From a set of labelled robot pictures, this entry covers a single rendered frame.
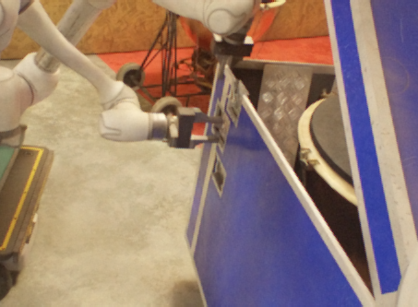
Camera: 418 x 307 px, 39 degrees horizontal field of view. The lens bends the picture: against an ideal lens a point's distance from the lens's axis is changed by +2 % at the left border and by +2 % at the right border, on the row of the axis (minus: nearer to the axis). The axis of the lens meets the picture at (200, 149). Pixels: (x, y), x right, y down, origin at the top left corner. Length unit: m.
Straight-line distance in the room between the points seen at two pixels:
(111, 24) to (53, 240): 2.20
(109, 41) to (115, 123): 2.66
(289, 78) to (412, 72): 0.99
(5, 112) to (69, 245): 0.63
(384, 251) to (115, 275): 1.54
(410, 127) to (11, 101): 1.60
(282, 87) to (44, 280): 1.18
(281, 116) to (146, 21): 2.54
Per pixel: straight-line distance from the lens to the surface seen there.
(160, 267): 2.48
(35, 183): 2.35
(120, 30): 4.44
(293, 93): 2.13
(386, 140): 1.07
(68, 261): 2.48
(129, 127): 1.80
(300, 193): 1.35
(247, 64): 2.04
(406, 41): 1.19
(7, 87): 2.30
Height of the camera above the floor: 1.66
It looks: 30 degrees down
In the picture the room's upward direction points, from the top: 11 degrees clockwise
